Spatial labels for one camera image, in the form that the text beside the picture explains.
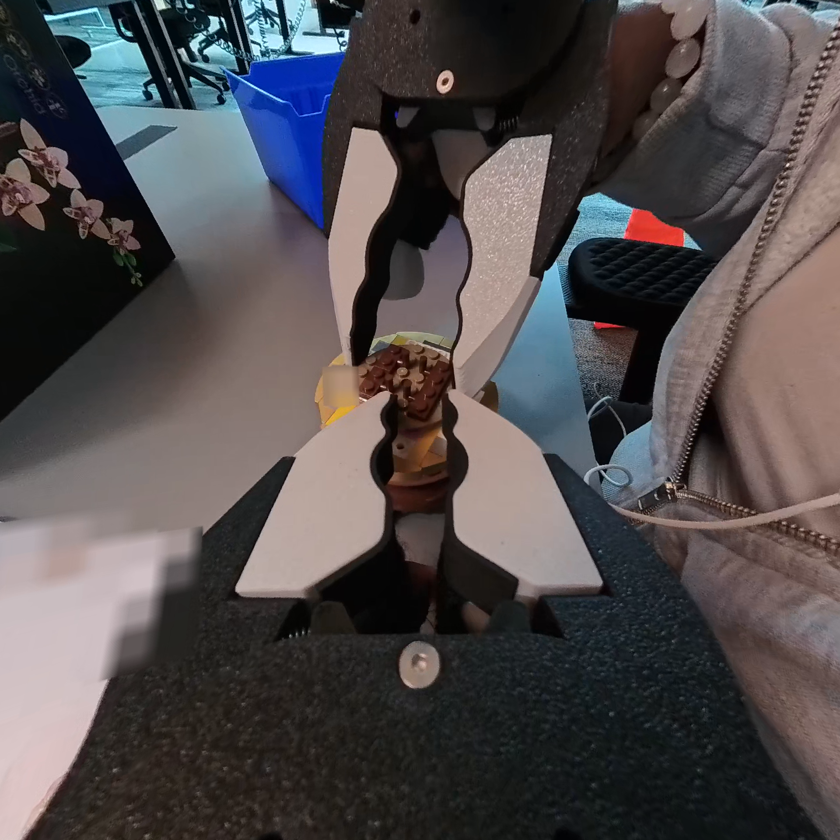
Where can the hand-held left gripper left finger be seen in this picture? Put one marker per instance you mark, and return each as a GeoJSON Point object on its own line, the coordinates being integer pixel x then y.
{"type": "Point", "coordinates": [315, 525]}

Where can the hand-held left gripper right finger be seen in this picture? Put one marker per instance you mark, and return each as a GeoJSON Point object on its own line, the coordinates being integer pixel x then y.
{"type": "Point", "coordinates": [525, 525]}

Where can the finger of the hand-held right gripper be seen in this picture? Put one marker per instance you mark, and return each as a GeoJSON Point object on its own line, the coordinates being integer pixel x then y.
{"type": "Point", "coordinates": [361, 223]}
{"type": "Point", "coordinates": [505, 236]}

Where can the blue plastic bin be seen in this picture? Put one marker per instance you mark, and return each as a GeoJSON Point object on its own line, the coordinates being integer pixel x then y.
{"type": "Point", "coordinates": [282, 131]}

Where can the brick pot model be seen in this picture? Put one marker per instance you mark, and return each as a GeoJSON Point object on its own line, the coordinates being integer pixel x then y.
{"type": "Point", "coordinates": [420, 446]}

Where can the tan round plate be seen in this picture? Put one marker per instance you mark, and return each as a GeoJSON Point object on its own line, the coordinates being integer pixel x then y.
{"type": "Point", "coordinates": [410, 374]}

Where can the person's right hand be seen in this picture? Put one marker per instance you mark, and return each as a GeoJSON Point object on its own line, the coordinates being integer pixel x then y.
{"type": "Point", "coordinates": [637, 79]}

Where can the black mesh chair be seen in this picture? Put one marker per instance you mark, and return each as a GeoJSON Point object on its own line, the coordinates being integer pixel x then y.
{"type": "Point", "coordinates": [643, 282]}

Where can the background office desks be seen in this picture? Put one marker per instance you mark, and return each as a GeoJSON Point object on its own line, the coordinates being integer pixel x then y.
{"type": "Point", "coordinates": [197, 33]}

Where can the black flower print box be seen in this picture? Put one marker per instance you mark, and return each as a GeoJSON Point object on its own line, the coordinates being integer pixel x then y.
{"type": "Point", "coordinates": [59, 223]}

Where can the white instruction booklet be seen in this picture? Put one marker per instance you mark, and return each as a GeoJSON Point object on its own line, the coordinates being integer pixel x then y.
{"type": "Point", "coordinates": [53, 683]}

